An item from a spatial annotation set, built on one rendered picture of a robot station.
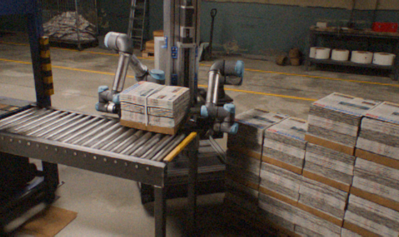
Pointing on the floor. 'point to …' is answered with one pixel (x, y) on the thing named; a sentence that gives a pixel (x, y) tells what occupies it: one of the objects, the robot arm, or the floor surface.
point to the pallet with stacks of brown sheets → (151, 44)
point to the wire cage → (70, 27)
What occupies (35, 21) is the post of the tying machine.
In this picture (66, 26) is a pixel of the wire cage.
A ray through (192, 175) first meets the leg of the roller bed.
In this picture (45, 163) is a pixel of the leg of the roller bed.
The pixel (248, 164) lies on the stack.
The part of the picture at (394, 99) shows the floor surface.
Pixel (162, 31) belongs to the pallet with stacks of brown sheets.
